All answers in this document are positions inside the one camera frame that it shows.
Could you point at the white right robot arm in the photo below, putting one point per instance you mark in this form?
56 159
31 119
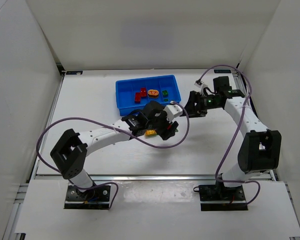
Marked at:
261 146

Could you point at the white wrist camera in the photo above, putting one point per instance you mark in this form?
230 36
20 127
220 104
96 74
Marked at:
200 84
173 111

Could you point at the small green lego brick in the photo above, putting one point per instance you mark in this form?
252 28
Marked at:
165 93

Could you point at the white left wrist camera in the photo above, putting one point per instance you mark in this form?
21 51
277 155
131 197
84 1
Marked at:
173 111

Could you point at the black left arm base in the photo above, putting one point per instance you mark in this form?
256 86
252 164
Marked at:
99 198

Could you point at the aluminium frame rail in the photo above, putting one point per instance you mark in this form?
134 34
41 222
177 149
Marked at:
268 176

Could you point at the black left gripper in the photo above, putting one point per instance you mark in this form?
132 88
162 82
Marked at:
165 127

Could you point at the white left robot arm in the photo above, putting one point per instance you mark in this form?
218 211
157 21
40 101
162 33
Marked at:
72 148

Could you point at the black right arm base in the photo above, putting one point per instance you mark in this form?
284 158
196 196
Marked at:
218 198

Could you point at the yellow lego brick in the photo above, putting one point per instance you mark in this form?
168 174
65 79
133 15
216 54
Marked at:
150 133

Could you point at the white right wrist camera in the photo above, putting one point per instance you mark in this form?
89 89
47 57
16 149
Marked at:
200 84

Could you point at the red green lego block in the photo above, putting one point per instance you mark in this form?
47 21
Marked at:
173 127

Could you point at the orange round lego piece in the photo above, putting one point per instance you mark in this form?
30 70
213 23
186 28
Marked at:
153 93

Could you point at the red lego brick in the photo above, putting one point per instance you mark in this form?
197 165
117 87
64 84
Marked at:
143 92
137 98

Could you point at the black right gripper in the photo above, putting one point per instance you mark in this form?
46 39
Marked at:
196 103

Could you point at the blue plastic sorting tray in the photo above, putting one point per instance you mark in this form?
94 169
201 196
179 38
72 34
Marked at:
134 94

